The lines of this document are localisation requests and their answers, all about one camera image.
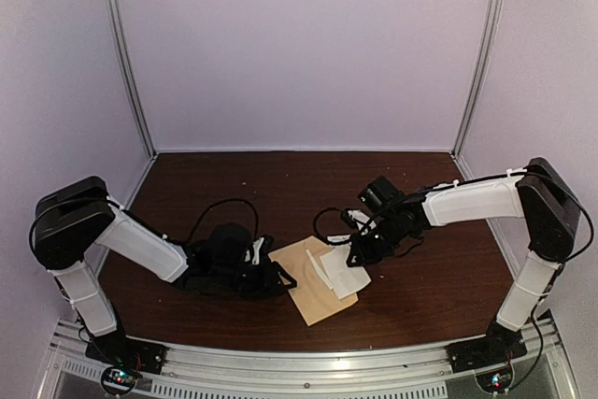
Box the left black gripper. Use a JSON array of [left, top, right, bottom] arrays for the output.
[[213, 259, 297, 302]]

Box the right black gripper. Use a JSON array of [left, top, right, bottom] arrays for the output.
[[348, 213, 405, 267]]

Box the cream letter paper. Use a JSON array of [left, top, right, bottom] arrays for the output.
[[306, 249, 334, 290], [320, 235, 371, 300]]

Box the brown kraft envelope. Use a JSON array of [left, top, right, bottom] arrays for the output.
[[269, 236, 358, 326]]

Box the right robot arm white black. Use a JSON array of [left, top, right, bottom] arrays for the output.
[[346, 158, 590, 363]]

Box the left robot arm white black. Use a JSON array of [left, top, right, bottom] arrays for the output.
[[28, 176, 297, 365]]

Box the right small circuit board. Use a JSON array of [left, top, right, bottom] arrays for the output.
[[476, 367, 514, 395]]

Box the small circuit board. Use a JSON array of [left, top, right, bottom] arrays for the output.
[[476, 367, 514, 395], [100, 366, 141, 395]]

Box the left small circuit board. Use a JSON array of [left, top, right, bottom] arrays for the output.
[[100, 366, 141, 395]]

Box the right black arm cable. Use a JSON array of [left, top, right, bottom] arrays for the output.
[[312, 206, 351, 246]]

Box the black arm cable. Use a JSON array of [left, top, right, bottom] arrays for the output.
[[312, 206, 351, 246], [186, 197, 261, 246]]

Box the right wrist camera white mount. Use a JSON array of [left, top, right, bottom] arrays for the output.
[[340, 209, 372, 231]]

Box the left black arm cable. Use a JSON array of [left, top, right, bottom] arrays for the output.
[[186, 197, 261, 246]]

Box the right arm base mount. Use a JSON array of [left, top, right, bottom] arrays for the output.
[[447, 338, 528, 373]]

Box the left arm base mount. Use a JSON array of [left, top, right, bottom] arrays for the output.
[[85, 339, 166, 375]]

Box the front aluminium rail base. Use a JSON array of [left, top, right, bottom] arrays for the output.
[[36, 314, 580, 399]]

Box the right aluminium frame post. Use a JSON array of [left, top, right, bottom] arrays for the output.
[[451, 0, 504, 160]]

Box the aluminium frame post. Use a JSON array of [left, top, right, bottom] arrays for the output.
[[451, 0, 504, 160], [107, 0, 157, 159]]

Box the left aluminium frame post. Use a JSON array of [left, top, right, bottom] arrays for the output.
[[107, 0, 157, 159]]

